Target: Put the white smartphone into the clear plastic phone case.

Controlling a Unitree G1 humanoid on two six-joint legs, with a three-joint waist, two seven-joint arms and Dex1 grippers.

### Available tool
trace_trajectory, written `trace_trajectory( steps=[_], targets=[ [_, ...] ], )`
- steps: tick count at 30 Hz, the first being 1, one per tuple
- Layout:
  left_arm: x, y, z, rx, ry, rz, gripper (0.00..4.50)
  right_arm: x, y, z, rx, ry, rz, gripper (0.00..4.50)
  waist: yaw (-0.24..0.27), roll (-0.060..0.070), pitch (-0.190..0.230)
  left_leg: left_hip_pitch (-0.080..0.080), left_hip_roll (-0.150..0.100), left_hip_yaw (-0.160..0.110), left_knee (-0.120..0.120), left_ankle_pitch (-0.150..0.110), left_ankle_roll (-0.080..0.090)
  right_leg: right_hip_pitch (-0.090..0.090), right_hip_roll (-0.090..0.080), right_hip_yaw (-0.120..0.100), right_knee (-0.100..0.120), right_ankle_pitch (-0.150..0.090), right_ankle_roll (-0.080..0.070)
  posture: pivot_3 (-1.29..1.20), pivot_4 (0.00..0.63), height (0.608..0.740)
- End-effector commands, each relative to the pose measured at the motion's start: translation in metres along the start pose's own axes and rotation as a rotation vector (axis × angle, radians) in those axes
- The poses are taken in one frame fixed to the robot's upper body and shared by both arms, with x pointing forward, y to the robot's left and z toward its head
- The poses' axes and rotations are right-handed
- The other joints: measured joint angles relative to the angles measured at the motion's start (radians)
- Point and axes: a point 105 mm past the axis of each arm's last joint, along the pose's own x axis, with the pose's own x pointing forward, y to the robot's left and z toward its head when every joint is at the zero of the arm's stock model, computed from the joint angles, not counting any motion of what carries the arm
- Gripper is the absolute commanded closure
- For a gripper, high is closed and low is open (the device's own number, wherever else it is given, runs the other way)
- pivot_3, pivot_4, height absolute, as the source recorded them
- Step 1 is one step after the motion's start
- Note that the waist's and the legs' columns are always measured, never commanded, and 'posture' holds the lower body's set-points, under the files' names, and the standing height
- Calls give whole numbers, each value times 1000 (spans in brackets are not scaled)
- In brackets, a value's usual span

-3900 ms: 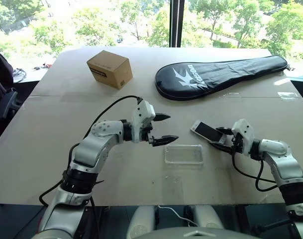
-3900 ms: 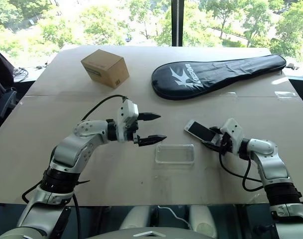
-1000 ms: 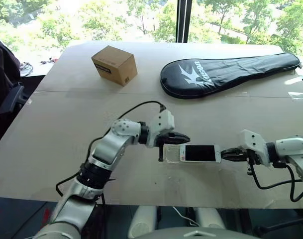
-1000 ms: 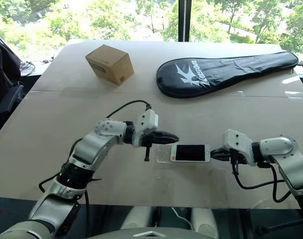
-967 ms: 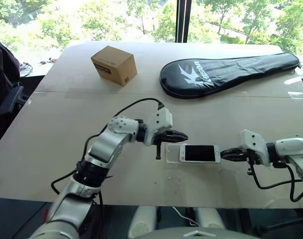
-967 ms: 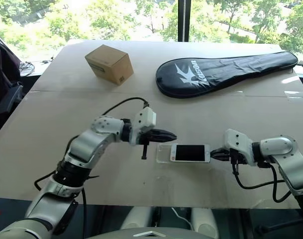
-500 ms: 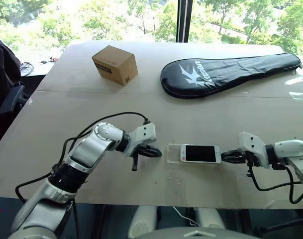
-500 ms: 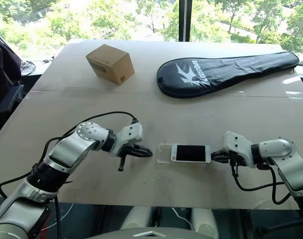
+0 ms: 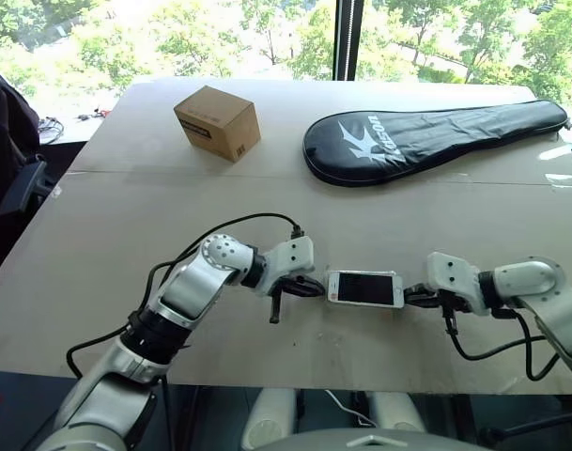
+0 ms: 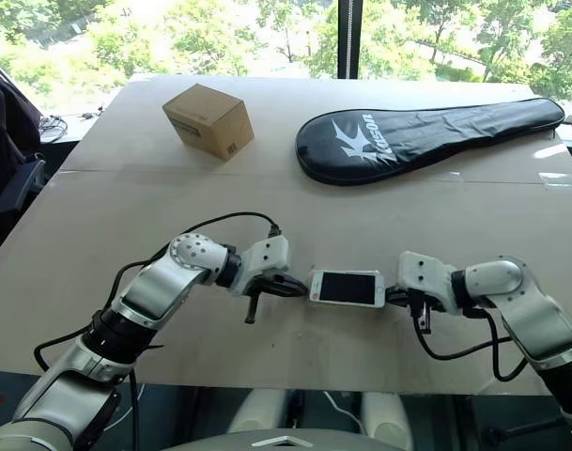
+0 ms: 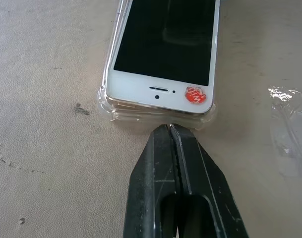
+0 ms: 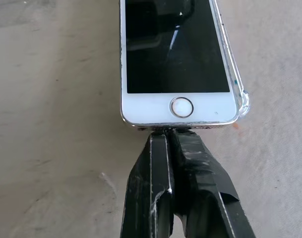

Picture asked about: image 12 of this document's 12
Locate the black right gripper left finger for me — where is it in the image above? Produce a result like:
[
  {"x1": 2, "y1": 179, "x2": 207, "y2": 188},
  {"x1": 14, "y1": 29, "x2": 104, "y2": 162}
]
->
[{"x1": 120, "y1": 130, "x2": 176, "y2": 238}]

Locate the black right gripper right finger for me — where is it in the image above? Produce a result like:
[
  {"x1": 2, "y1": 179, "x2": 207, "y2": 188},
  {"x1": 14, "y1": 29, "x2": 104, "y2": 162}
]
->
[{"x1": 167, "y1": 128, "x2": 256, "y2": 238}]

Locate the white smartphone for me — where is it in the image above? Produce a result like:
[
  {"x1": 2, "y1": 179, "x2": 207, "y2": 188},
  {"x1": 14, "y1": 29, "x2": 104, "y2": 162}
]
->
[{"x1": 119, "y1": 0, "x2": 240, "y2": 131}]

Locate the clear plastic phone case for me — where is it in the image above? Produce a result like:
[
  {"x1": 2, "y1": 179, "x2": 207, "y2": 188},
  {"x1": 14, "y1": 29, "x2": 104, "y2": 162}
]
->
[{"x1": 209, "y1": 0, "x2": 251, "y2": 118}]

